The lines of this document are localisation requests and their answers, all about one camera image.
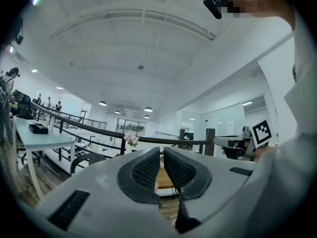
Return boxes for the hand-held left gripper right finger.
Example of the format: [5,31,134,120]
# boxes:
[163,146,257,235]

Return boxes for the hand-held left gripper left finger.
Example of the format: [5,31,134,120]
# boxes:
[36,146,175,238]

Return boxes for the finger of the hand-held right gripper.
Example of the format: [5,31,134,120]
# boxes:
[212,136,245,148]

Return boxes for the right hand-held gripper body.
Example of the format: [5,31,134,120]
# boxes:
[223,119,272,162]

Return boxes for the person's right forearm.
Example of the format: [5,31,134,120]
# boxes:
[254,145,280,163]

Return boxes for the person in beige clothes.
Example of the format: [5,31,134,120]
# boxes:
[245,6,317,238]

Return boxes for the black round-back chair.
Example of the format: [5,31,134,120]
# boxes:
[70,153,107,177]

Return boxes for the pink white flower bouquet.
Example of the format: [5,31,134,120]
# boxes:
[123,132,140,148]

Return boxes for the dark-framed window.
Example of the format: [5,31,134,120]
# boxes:
[116,118,147,137]

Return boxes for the white table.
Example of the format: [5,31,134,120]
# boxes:
[13,116,76,199]

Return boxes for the black box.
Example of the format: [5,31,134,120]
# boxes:
[28,123,49,135]

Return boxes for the black office chair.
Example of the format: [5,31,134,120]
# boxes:
[12,89,32,120]

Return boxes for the black ceiling-mounted device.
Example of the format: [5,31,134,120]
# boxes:
[14,16,24,46]

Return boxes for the black head-worn camera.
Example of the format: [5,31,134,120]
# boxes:
[203,0,223,20]

